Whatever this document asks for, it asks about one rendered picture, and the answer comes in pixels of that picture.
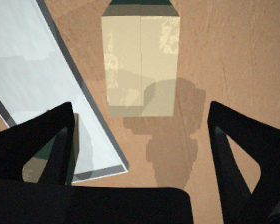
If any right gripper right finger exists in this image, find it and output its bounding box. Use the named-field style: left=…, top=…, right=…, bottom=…
left=207, top=101, right=280, bottom=224

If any brown and green rectangular block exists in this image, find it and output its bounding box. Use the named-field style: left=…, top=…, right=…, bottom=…
left=22, top=113, right=80, bottom=185
left=101, top=0, right=180, bottom=117

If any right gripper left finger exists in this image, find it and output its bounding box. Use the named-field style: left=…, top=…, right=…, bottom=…
left=0, top=102, right=75, bottom=185

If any white shallow rectangular tray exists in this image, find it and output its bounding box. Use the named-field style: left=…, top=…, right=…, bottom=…
left=0, top=0, right=129, bottom=183

